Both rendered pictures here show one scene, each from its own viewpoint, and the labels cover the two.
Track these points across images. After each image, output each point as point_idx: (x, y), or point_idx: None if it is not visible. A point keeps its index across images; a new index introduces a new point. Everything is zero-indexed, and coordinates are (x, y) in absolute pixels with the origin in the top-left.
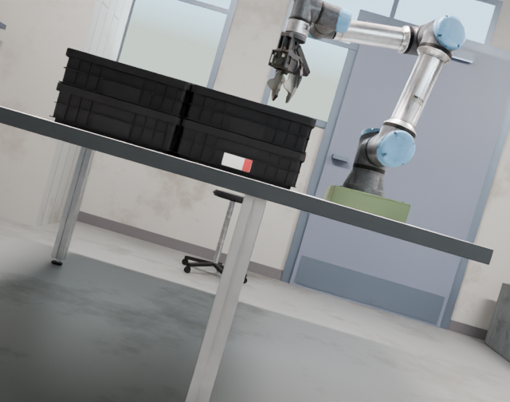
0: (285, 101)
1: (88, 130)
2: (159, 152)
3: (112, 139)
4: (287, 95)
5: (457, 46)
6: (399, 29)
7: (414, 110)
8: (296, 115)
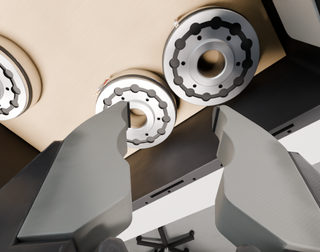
0: (212, 117)
1: None
2: (190, 214)
3: (158, 227)
4: (218, 135)
5: None
6: None
7: None
8: (290, 130)
